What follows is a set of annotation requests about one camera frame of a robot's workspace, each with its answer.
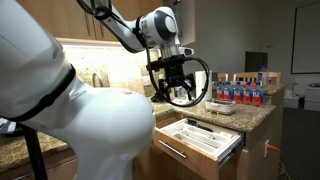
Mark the white cloth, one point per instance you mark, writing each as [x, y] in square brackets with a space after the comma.
[6, 126]

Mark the black wall screen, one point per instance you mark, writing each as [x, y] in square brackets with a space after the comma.
[256, 61]

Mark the clear plastic package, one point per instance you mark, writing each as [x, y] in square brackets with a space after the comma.
[181, 93]

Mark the white outlet with orange plug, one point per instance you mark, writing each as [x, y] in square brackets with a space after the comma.
[266, 146]

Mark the wooden chair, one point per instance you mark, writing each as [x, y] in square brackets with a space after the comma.
[222, 76]
[245, 75]

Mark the light wooden crate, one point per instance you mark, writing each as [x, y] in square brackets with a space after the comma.
[276, 78]

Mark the granite top kitchen counter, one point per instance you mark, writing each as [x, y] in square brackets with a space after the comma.
[246, 116]

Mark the black tripod stand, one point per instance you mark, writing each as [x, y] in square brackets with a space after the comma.
[35, 156]

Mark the Fiji water bottle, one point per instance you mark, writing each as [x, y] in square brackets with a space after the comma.
[246, 94]
[228, 91]
[237, 93]
[220, 90]
[256, 95]

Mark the white crumpled paper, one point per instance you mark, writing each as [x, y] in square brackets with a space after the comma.
[183, 101]

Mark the white low furniture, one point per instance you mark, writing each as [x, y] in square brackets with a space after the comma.
[311, 98]

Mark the white cutlery tray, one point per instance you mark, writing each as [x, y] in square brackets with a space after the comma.
[200, 140]

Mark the metal sink faucet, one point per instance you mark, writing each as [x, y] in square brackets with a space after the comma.
[92, 81]

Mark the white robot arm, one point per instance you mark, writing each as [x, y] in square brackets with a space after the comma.
[100, 126]

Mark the wooden wall cabinet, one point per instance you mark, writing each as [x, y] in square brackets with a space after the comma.
[66, 20]
[188, 20]

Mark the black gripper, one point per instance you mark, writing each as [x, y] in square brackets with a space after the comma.
[175, 75]

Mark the water bottle with blue cap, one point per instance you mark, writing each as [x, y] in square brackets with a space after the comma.
[263, 75]

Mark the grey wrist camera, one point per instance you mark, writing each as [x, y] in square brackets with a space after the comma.
[186, 51]

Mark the white wall board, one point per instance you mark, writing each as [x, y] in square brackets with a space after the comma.
[306, 36]

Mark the white paper towel roll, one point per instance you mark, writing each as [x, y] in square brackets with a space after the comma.
[201, 83]

